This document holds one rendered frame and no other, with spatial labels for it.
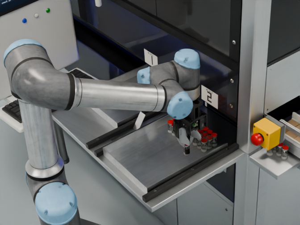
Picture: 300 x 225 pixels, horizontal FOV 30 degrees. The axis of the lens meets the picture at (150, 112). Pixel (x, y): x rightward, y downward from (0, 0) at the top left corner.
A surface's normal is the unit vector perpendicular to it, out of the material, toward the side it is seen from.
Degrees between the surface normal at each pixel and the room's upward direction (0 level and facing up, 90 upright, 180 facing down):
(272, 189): 90
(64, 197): 7
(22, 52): 13
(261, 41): 90
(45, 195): 7
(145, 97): 67
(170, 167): 0
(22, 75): 42
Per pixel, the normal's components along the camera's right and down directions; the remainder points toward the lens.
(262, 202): 0.60, 0.44
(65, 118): -0.06, -0.80
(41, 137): 0.34, 0.54
